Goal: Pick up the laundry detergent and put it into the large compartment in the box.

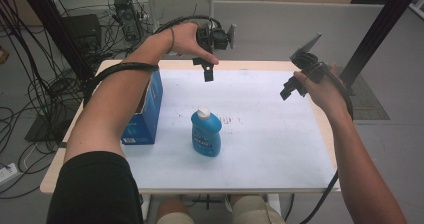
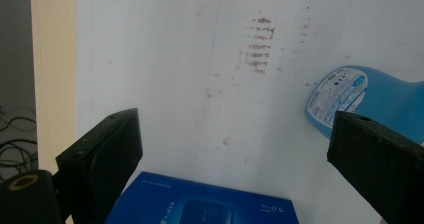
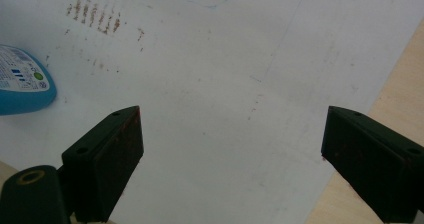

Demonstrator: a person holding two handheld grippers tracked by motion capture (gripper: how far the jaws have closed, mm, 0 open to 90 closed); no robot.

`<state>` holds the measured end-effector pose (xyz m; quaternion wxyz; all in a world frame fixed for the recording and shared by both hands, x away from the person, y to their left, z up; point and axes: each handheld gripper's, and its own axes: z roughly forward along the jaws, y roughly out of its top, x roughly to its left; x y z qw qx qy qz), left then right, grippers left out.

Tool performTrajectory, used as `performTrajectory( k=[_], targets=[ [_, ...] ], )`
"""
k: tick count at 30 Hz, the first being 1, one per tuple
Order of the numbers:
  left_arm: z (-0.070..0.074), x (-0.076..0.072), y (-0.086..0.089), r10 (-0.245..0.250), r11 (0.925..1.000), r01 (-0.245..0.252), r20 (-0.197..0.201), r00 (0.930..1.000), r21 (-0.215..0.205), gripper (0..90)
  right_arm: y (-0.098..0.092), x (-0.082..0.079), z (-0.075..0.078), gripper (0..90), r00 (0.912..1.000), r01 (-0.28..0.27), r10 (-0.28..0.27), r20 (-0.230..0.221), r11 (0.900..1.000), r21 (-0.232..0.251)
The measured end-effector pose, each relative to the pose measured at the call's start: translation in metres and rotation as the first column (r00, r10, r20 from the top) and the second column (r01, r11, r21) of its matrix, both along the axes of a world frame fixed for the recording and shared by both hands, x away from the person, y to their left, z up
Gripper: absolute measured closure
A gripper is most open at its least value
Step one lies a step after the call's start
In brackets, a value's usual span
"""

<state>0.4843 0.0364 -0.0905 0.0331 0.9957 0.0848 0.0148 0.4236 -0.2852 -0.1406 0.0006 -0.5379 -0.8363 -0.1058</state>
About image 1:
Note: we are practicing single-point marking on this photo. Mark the blue bottle with white cap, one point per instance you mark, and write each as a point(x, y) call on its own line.
point(206, 134)

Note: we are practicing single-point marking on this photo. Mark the blue cardboard box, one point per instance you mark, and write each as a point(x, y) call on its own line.
point(146, 117)

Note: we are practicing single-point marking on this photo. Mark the white power strip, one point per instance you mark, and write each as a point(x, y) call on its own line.
point(6, 174)

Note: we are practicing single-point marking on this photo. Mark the black equipment box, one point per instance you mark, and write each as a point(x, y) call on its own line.
point(83, 30)

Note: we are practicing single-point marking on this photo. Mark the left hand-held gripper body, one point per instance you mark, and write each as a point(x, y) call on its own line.
point(218, 37)

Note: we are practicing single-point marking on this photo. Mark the computer tower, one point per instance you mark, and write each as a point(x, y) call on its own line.
point(128, 17)

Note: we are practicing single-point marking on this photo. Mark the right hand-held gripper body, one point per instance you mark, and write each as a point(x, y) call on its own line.
point(308, 62)

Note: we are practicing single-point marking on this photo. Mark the person's right hand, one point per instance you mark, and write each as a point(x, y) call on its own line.
point(325, 94)

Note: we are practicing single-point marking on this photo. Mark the person's right leg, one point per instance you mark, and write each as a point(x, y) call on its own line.
point(256, 212)

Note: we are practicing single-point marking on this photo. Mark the thin wrist band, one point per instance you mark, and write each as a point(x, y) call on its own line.
point(172, 39)

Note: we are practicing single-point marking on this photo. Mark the person's left leg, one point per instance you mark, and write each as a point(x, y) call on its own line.
point(173, 212)

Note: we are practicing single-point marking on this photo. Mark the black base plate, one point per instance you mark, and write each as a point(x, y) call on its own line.
point(43, 129)

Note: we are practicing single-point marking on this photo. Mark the person's left hand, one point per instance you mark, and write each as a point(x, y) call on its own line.
point(186, 40)

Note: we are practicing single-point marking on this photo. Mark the black metal frame post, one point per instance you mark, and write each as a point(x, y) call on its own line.
point(53, 27)
point(380, 30)

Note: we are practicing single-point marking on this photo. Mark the black shirt sleeve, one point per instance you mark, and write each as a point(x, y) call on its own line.
point(93, 190)

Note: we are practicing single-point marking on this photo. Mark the person's leg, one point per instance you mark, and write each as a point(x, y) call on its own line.
point(173, 212)
point(256, 212)

